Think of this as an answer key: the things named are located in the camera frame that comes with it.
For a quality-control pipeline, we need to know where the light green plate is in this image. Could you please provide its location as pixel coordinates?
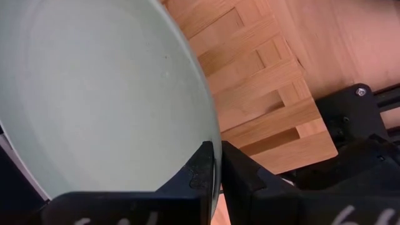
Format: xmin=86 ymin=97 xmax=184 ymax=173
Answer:
xmin=0 ymin=0 xmax=223 ymax=201

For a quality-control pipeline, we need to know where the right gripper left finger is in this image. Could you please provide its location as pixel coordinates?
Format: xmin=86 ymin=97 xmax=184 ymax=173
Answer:
xmin=42 ymin=140 xmax=216 ymax=225

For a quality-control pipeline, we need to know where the wooden slatted shelf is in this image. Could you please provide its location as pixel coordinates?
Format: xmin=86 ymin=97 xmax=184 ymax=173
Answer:
xmin=159 ymin=0 xmax=339 ymax=176

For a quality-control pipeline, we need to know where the black metal table frame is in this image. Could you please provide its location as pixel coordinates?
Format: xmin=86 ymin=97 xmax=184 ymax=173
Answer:
xmin=314 ymin=82 xmax=400 ymax=148

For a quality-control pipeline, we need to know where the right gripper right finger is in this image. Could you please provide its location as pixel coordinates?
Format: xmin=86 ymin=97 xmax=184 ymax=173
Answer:
xmin=221 ymin=140 xmax=400 ymax=225

